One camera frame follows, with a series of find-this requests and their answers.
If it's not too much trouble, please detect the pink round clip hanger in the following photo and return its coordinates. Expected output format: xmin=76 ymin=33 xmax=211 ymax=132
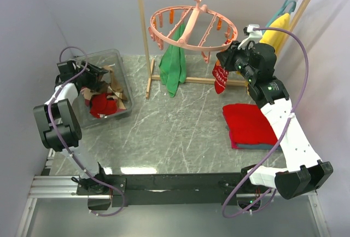
xmin=148 ymin=0 xmax=238 ymax=63

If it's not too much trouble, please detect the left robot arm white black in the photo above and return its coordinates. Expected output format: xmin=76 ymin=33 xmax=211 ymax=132
xmin=33 ymin=60 xmax=109 ymax=194

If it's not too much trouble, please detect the yellow hanging cloth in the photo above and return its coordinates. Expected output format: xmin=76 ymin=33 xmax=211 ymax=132
xmin=259 ymin=13 xmax=290 ymax=54

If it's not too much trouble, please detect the teal plastic hanger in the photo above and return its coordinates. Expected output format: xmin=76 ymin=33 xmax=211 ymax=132
xmin=266 ymin=0 xmax=296 ymax=27

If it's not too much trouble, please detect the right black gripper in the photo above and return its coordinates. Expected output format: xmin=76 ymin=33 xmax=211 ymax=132
xmin=216 ymin=41 xmax=256 ymax=83

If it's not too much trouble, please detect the red folded towel stack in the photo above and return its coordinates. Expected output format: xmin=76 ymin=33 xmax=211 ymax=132
xmin=223 ymin=103 xmax=277 ymax=150

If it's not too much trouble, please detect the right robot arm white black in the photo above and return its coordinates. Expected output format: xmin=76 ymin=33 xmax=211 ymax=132
xmin=217 ymin=41 xmax=334 ymax=199

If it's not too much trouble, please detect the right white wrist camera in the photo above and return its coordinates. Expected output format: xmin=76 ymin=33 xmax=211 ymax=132
xmin=238 ymin=24 xmax=263 ymax=50

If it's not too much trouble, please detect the red sock front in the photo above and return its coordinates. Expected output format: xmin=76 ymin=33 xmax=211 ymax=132
xmin=90 ymin=94 xmax=117 ymax=118

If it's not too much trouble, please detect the green hanging cloth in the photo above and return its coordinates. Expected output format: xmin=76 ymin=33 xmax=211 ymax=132
xmin=158 ymin=21 xmax=187 ymax=98

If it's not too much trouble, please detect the clear plastic bin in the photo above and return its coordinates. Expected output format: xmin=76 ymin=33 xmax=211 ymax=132
xmin=56 ymin=49 xmax=134 ymax=128

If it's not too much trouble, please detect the black base bar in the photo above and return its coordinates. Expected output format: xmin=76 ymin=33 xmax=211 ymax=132
xmin=77 ymin=172 xmax=243 ymax=207

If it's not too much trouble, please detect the brown sock pair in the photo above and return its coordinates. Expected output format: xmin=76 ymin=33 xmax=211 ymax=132
xmin=91 ymin=81 xmax=110 ymax=94

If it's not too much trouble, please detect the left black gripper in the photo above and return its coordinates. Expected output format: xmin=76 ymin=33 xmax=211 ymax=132
xmin=75 ymin=60 xmax=109 ymax=92

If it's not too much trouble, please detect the red patterned sock pair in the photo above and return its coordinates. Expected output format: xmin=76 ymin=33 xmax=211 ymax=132
xmin=212 ymin=60 xmax=229 ymax=94

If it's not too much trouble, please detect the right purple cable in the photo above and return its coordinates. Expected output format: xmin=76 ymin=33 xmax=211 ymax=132
xmin=221 ymin=27 xmax=309 ymax=218

